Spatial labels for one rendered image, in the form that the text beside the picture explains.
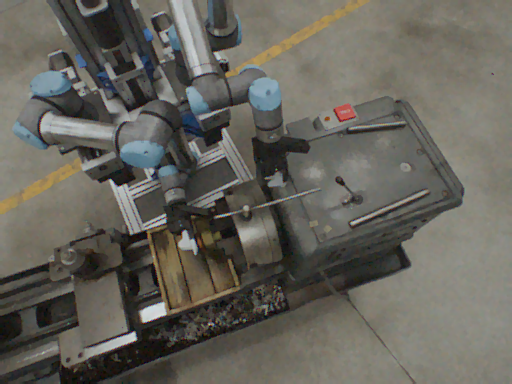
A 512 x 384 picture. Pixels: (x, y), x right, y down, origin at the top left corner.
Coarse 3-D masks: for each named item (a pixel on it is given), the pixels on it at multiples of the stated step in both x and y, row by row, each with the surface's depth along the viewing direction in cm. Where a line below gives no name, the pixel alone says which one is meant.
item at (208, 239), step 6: (210, 228) 130; (198, 234) 127; (204, 234) 126; (210, 234) 125; (216, 234) 127; (198, 240) 126; (204, 240) 125; (210, 240) 125; (216, 240) 127; (198, 246) 125; (204, 246) 126; (210, 246) 126; (216, 246) 127
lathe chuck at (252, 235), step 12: (240, 192) 121; (228, 204) 118; (240, 204) 118; (252, 204) 117; (240, 216) 116; (252, 216) 116; (240, 228) 115; (252, 228) 115; (264, 228) 116; (240, 240) 115; (252, 240) 116; (264, 240) 116; (252, 252) 117; (264, 252) 118; (264, 264) 124
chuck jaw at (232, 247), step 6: (222, 240) 126; (228, 240) 126; (234, 240) 126; (222, 246) 125; (228, 246) 125; (234, 246) 125; (240, 246) 124; (222, 252) 128; (228, 252) 124; (234, 252) 123; (240, 252) 123; (228, 258) 126; (234, 258) 122; (240, 258) 122; (240, 264) 122; (246, 264) 124; (252, 264) 122
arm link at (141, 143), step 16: (32, 112) 116; (48, 112) 115; (144, 112) 107; (16, 128) 114; (32, 128) 115; (48, 128) 115; (64, 128) 113; (80, 128) 111; (96, 128) 110; (112, 128) 109; (128, 128) 106; (144, 128) 105; (160, 128) 107; (32, 144) 121; (48, 144) 121; (80, 144) 115; (96, 144) 111; (112, 144) 109; (128, 144) 103; (144, 144) 103; (160, 144) 107; (128, 160) 108; (144, 160) 106
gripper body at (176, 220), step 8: (176, 200) 130; (184, 200) 131; (168, 208) 130; (176, 208) 133; (168, 216) 131; (176, 216) 127; (184, 216) 127; (168, 224) 127; (176, 224) 127; (184, 224) 126; (192, 224) 131; (176, 232) 130
